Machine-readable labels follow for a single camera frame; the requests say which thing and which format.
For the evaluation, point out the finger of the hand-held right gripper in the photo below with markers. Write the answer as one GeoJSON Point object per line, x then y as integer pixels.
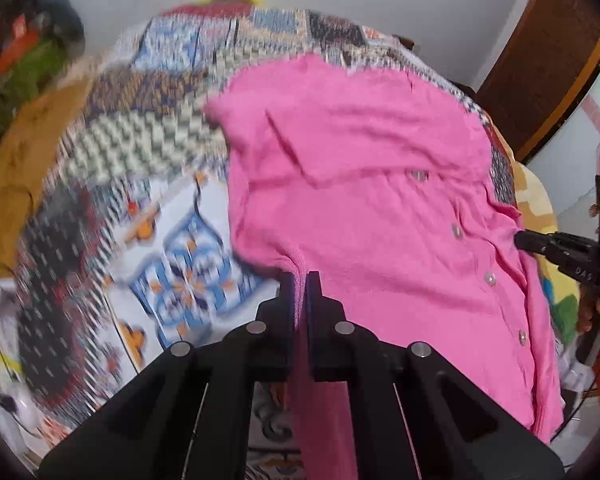
{"type": "Point", "coordinates": [555, 250]}

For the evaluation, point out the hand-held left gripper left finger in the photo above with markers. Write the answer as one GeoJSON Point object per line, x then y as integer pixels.
{"type": "Point", "coordinates": [289, 305]}

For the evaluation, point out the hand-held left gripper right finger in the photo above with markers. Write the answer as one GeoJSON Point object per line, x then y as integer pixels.
{"type": "Point", "coordinates": [312, 305]}

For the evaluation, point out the pink buttoned cardigan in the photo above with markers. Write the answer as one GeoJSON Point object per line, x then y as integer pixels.
{"type": "Point", "coordinates": [380, 170]}

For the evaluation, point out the person's right hand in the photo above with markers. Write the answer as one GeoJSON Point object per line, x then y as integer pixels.
{"type": "Point", "coordinates": [587, 312]}

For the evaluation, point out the yellow cartoon printed cloth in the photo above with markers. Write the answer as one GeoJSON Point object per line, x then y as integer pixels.
{"type": "Point", "coordinates": [535, 195]}

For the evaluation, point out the brown wooden door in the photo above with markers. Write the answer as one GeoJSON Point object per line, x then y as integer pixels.
{"type": "Point", "coordinates": [545, 60]}

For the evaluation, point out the patchwork printed blanket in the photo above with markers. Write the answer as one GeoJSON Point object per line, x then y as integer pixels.
{"type": "Point", "coordinates": [145, 170]}

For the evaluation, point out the white cloth pile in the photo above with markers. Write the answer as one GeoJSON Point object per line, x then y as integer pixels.
{"type": "Point", "coordinates": [2, 360]}

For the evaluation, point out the mustard yellow cloth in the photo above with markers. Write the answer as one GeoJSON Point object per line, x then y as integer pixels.
{"type": "Point", "coordinates": [27, 160]}

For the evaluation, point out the dark red cloth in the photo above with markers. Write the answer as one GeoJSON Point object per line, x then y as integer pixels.
{"type": "Point", "coordinates": [205, 9]}

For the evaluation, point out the green cloth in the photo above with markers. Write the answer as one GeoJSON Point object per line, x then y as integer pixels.
{"type": "Point", "coordinates": [20, 85]}

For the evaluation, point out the dark teal cloth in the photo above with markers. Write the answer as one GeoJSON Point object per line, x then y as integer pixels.
{"type": "Point", "coordinates": [62, 15]}

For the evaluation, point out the orange cloth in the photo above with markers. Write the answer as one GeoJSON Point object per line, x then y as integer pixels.
{"type": "Point", "coordinates": [17, 42]}

